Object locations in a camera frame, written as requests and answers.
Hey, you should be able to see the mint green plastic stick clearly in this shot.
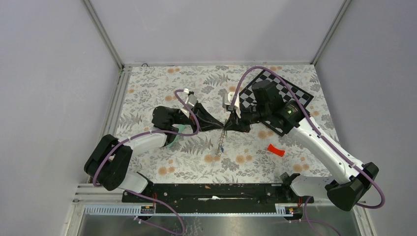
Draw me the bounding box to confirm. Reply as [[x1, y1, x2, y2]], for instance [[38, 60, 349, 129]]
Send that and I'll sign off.
[[167, 124, 186, 148]]

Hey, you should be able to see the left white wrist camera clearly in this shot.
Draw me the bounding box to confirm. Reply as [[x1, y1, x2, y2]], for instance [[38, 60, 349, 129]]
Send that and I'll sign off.
[[181, 88, 198, 117]]

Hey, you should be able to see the floral patterned table mat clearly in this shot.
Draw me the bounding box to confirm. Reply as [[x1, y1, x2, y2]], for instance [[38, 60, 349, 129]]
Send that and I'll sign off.
[[116, 65, 329, 183]]

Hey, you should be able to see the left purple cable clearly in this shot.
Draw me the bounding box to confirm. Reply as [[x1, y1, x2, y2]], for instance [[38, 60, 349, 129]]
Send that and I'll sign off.
[[92, 89, 201, 236]]

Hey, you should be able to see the black white checkerboard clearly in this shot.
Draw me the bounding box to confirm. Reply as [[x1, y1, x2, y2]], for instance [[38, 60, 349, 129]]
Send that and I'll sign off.
[[238, 69, 314, 137]]

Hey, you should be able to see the red curved plastic piece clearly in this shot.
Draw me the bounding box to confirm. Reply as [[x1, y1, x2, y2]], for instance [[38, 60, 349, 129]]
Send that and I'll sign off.
[[267, 144, 285, 157]]

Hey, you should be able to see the white slotted cable duct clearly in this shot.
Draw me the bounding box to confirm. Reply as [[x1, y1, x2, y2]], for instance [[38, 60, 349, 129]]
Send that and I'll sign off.
[[84, 204, 295, 217]]

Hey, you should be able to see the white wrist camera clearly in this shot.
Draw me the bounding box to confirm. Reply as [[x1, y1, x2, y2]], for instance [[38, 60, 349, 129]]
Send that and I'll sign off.
[[222, 92, 241, 118], [181, 88, 198, 117]]

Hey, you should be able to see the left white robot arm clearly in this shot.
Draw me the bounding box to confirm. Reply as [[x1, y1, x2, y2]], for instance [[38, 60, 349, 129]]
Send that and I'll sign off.
[[84, 103, 224, 202]]

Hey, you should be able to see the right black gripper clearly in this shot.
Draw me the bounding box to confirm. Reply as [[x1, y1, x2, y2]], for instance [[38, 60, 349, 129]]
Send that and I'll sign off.
[[224, 102, 270, 133]]

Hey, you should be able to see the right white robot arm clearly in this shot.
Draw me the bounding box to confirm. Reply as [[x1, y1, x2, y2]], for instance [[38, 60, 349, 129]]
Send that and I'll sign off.
[[225, 80, 379, 211]]

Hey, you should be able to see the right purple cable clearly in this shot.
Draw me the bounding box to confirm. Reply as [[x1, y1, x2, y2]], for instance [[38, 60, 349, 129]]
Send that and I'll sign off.
[[230, 66, 386, 236]]

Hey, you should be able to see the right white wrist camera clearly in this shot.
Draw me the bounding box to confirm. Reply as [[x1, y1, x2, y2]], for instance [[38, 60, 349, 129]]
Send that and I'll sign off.
[[222, 92, 241, 118]]

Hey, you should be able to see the metal key holder plate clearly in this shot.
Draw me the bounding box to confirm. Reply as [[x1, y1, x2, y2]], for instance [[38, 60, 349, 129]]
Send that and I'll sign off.
[[215, 129, 227, 157]]

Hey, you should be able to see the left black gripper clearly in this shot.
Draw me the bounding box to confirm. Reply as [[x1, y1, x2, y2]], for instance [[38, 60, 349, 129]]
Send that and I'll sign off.
[[172, 100, 224, 135]]

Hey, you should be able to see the purple cable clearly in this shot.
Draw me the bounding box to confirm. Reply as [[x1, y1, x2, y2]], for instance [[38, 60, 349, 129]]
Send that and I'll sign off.
[[230, 66, 386, 236], [92, 89, 201, 236]]

